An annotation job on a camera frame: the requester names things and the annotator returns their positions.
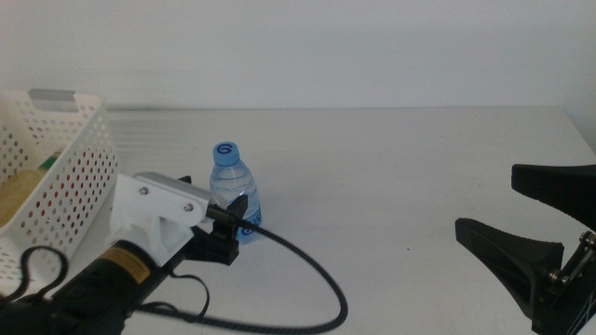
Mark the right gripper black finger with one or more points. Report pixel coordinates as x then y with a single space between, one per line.
559 191
512 260

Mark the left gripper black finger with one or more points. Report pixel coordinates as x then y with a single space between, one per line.
238 207
185 180

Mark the clear water bottle blue cap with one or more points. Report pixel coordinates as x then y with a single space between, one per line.
233 186

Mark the red soda can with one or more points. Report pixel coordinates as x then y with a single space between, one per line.
70 186

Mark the yellow tea bottle green label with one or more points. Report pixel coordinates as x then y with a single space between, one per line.
18 191

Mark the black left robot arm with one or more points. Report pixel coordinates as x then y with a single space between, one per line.
93 298

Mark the white perforated plastic basket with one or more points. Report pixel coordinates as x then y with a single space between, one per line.
88 100

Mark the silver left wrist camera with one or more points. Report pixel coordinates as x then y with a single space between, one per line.
172 183

